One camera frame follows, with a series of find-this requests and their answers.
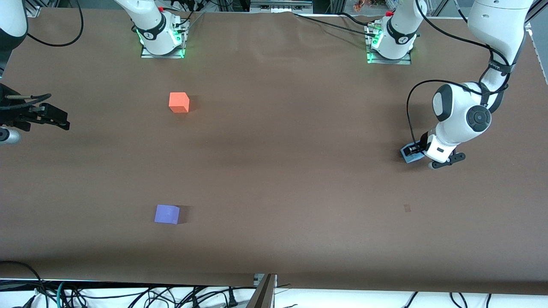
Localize black cable on table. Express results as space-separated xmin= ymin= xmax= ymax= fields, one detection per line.
xmin=292 ymin=12 xmax=381 ymax=37

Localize grey metal post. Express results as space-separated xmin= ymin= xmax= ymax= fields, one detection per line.
xmin=246 ymin=274 xmax=278 ymax=308

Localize orange foam block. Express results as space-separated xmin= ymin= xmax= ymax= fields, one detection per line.
xmin=169 ymin=92 xmax=190 ymax=113

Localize light blue foam block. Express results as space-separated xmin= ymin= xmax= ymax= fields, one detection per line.
xmin=400 ymin=143 xmax=425 ymax=164

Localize black floor cable loop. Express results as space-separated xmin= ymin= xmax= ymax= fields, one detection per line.
xmin=0 ymin=260 xmax=45 ymax=308

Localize purple foam block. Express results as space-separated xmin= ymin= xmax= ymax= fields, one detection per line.
xmin=154 ymin=204 xmax=180 ymax=225

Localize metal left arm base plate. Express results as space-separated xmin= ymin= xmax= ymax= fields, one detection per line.
xmin=367 ymin=25 xmax=413 ymax=65

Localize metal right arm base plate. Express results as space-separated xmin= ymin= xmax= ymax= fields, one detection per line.
xmin=140 ymin=21 xmax=189 ymax=59

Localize brown paper table cover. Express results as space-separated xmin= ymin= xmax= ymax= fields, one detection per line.
xmin=0 ymin=8 xmax=548 ymax=296

